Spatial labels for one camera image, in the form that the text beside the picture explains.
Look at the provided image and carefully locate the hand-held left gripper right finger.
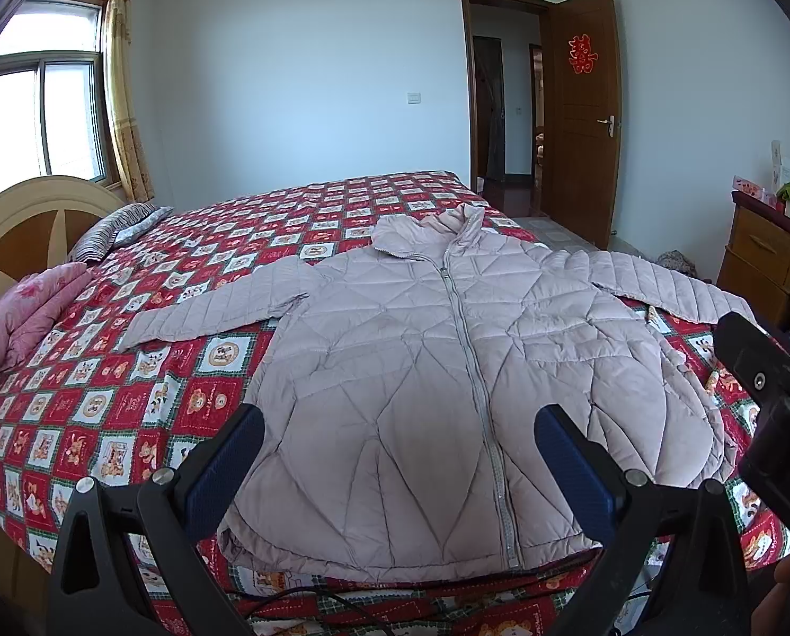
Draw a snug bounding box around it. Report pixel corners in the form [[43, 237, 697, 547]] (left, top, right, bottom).
[[532, 403, 757, 636]]

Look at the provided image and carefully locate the red checkered cartoon bedsheet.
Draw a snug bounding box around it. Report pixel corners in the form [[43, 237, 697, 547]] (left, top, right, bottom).
[[0, 171, 790, 636]]

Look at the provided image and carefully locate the pink folded quilt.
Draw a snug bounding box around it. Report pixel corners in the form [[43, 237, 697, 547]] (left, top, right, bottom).
[[0, 261, 94, 380]]

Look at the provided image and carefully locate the dark cloth pile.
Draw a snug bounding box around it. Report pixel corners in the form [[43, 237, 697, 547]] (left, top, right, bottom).
[[654, 250, 699, 276]]

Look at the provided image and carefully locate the brown wooden door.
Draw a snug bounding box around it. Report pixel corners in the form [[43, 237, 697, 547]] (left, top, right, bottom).
[[542, 0, 624, 249]]

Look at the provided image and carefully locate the pale pink quilted jacket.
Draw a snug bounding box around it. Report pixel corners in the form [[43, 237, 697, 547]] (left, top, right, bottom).
[[115, 204, 760, 574]]

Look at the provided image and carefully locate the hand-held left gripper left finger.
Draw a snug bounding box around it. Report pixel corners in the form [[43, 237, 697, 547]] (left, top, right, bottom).
[[47, 404, 267, 636]]

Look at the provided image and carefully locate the window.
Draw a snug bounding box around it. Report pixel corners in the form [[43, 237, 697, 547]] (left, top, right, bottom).
[[0, 0, 114, 208]]

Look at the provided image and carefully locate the cream wooden headboard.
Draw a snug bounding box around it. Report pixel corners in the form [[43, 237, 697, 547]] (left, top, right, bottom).
[[0, 175, 126, 329]]

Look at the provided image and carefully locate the white card box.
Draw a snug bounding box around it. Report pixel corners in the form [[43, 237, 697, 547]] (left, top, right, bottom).
[[769, 140, 790, 196]]

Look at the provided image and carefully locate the brown door frame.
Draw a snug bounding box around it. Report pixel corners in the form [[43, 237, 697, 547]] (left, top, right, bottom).
[[459, 0, 555, 196]]

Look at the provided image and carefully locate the pink box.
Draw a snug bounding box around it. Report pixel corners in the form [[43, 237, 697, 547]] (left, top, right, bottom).
[[732, 175, 778, 208]]

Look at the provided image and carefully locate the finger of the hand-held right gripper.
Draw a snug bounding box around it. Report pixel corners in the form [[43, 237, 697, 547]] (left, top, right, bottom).
[[713, 311, 790, 408]]

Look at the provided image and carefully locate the striped grey pillow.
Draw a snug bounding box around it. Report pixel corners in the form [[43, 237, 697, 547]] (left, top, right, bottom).
[[69, 202, 176, 264]]

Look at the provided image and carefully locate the red paper door decoration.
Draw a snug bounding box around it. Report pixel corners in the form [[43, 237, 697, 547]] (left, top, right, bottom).
[[567, 32, 596, 74]]

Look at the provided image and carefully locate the brown wooden dresser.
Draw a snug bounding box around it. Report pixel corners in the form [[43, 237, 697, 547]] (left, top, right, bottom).
[[716, 191, 790, 339]]

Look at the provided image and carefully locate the yellow patterned curtain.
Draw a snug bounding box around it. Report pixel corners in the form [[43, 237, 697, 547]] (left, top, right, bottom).
[[103, 0, 156, 203]]

